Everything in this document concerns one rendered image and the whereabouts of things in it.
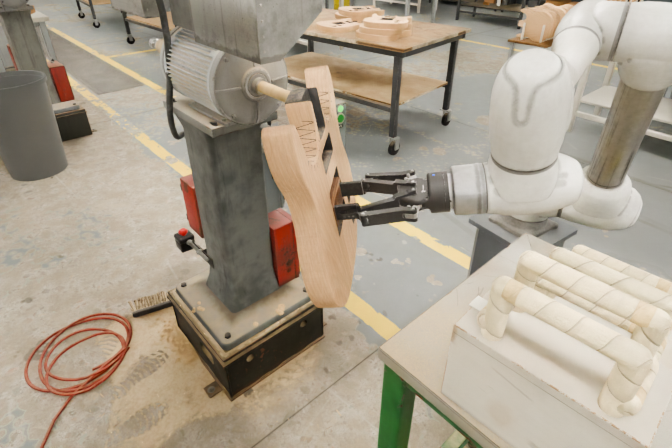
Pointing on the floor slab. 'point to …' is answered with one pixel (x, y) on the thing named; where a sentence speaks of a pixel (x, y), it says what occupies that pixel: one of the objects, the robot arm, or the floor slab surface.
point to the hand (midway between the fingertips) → (339, 200)
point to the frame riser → (244, 364)
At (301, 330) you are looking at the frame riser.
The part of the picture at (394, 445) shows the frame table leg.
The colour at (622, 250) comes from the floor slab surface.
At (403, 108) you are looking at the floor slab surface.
